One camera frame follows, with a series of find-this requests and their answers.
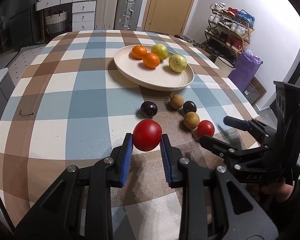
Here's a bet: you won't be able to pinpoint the dark glass cabinet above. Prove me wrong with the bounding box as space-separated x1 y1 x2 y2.
0 0 13 58

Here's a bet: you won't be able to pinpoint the person's right forearm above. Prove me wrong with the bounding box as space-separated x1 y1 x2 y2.
270 180 300 233

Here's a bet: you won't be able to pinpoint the brown longan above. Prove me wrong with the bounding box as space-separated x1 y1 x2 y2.
183 112 200 130
169 93 185 110

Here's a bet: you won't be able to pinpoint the dark plum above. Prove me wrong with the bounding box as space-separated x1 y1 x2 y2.
140 101 158 117
183 100 197 114

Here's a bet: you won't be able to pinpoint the person's right hand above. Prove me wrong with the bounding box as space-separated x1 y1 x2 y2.
247 177 300 203

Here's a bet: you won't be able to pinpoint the orange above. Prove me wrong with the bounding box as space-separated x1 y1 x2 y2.
131 45 148 60
143 53 161 69

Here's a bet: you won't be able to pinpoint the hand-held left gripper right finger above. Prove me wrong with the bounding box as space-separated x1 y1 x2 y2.
160 134 278 240

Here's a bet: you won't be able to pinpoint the beige suitcase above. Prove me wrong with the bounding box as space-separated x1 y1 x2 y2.
94 0 119 31

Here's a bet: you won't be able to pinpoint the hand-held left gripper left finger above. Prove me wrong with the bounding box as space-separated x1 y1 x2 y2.
15 132 134 240

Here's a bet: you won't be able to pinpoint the green citrus fruit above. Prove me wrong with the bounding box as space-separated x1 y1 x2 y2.
151 44 169 61

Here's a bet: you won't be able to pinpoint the silver suitcase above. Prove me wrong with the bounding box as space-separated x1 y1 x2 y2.
114 0 144 31

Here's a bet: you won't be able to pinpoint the wooden shoe rack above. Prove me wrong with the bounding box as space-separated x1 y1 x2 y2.
204 2 255 63

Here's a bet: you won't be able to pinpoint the white drawer desk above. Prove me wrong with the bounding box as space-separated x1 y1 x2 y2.
35 0 98 34

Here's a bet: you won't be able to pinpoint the red tomato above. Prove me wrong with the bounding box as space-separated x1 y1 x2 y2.
197 120 215 138
133 119 163 152

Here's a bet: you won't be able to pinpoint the cream round plate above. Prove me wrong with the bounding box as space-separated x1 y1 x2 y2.
114 44 194 91

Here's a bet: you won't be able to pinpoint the rows of sneakers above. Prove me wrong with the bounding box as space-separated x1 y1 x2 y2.
205 2 250 52

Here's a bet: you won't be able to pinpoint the purple bag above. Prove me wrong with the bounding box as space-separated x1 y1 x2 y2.
227 50 263 93

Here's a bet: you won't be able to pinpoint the yellow guava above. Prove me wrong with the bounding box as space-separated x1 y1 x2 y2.
168 54 187 73

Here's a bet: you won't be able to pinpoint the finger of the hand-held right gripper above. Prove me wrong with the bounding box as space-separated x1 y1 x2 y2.
224 116 278 146
199 134 270 173

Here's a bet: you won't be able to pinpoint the patterned doormat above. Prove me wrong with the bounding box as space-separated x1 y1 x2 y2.
244 76 268 104

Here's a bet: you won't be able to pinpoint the wicker basket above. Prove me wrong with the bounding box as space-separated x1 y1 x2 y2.
45 10 68 34

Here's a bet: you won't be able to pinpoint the wooden door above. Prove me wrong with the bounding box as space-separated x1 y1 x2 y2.
142 0 202 37

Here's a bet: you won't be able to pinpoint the cream bucket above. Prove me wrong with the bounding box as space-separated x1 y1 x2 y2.
216 55 237 69

